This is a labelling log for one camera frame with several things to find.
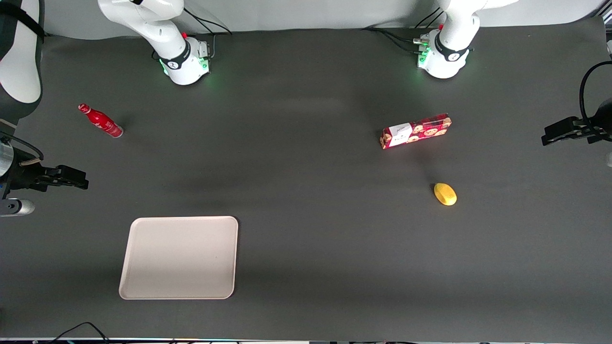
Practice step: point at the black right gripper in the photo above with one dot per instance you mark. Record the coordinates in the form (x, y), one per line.
(23, 177)

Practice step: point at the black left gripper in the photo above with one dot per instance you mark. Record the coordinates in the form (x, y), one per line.
(594, 130)

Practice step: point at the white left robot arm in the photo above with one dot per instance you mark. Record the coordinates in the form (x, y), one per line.
(445, 55)

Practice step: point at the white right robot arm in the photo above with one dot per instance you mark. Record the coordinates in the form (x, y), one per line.
(178, 56)

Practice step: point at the red coke bottle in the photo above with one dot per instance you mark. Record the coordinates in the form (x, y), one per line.
(101, 122)

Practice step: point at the beige plastic tray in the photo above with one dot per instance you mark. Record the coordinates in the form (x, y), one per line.
(179, 258)

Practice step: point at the yellow lemon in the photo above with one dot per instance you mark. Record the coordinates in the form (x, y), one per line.
(445, 194)

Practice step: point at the red cookie box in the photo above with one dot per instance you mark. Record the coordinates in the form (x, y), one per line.
(420, 130)

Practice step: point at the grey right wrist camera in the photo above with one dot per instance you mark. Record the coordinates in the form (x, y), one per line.
(16, 207)

